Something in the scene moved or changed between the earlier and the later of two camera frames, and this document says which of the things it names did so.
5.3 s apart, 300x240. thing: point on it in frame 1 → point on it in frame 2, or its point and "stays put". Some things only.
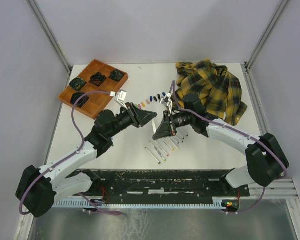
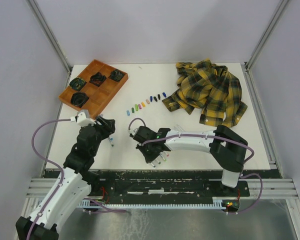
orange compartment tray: x=96 y=76 stays put
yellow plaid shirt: x=220 y=91 stays put
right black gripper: x=164 y=129 → x=149 y=157
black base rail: x=159 y=184 stays put
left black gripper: x=137 y=115 → x=108 y=126
